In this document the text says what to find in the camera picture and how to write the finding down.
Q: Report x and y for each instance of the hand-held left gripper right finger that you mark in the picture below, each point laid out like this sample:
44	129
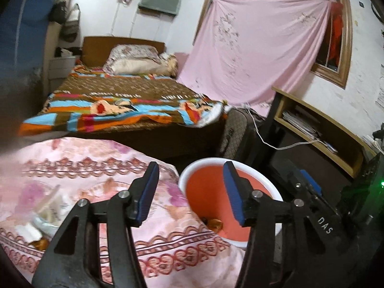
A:
235	195

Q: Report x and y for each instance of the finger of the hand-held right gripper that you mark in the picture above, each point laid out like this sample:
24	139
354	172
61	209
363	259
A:
289	174
310	180

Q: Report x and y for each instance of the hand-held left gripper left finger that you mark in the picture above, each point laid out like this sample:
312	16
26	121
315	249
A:
147	195

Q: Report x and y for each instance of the white basin orange inside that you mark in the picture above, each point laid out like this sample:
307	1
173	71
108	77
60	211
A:
204	192

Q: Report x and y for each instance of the small amber brown item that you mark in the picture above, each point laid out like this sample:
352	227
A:
214	224

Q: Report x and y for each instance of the clear plastic wrapper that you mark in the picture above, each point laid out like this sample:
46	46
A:
49	213

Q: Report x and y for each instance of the small brown wooden item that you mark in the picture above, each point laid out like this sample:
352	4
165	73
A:
41	244

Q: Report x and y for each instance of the stack of papers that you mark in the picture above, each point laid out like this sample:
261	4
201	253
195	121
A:
300	123

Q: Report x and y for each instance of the pink floral quilt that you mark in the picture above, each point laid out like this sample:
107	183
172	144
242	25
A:
90	168

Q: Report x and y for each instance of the brown patterned suitcase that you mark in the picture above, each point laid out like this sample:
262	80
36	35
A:
240	132

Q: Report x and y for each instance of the wooden desk shelf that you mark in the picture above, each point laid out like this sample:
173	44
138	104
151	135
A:
330	117

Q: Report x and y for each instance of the colourful cartoon brown blanket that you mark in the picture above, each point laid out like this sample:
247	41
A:
120	96

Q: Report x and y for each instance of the pink hanging sheet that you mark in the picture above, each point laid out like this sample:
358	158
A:
255	51

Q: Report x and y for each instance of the cream pillow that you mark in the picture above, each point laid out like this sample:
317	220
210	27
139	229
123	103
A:
138	66

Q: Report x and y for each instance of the beige folded blanket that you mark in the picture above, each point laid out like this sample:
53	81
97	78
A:
169	64

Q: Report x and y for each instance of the pink panel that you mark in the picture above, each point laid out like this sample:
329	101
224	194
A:
181	64

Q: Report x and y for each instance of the floral pillow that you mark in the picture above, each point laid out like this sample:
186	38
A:
132	52

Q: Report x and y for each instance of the wooden bed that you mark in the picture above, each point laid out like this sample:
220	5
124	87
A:
126	45

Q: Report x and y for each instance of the red cloth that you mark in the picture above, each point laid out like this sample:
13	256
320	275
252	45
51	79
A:
336	30

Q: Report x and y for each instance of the white nightstand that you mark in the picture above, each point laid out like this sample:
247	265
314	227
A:
64	67

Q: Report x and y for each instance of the dark cloth pile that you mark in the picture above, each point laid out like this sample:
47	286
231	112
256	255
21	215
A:
64	52

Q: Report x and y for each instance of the cream tall cabinet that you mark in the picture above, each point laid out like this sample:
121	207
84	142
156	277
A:
51	45

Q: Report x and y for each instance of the grey hanging tote bag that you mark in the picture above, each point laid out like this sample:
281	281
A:
71	25

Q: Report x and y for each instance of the black hanging bag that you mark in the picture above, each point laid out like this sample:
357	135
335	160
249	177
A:
60	6

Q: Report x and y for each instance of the blue dotted wardrobe cover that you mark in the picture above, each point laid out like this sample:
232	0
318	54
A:
24	21

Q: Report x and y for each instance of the wooden window frame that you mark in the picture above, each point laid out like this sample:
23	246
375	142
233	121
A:
345	51

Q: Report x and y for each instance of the grey green covered wall unit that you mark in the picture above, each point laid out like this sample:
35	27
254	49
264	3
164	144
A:
159	1

